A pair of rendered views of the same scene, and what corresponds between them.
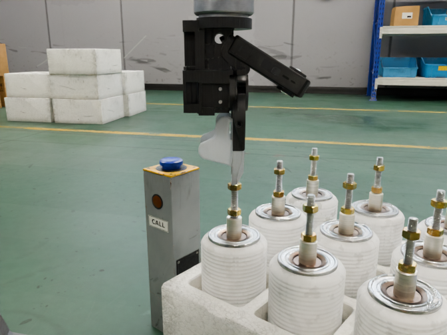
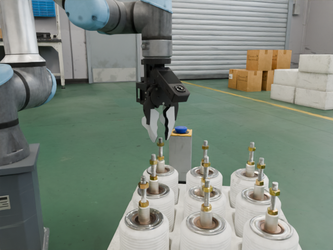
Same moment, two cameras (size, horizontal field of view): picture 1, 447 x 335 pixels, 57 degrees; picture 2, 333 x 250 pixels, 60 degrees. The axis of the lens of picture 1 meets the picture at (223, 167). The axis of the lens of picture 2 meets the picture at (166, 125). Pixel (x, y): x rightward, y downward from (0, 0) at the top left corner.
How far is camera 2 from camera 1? 66 cm
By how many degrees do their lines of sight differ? 55
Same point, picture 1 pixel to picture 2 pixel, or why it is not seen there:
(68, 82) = (308, 78)
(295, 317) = not seen: hidden behind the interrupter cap
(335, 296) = not seen: hidden behind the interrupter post
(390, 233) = (248, 215)
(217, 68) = (150, 82)
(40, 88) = (292, 80)
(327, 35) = not seen: outside the picture
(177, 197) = (173, 147)
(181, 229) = (175, 165)
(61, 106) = (300, 93)
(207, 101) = (143, 97)
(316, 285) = (136, 199)
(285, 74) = (167, 89)
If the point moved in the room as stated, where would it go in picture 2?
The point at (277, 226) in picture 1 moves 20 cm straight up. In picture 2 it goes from (189, 177) to (191, 101)
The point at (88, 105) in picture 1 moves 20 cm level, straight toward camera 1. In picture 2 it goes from (317, 94) to (312, 97)
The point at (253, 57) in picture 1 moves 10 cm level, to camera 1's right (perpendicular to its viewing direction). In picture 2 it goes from (158, 78) to (182, 82)
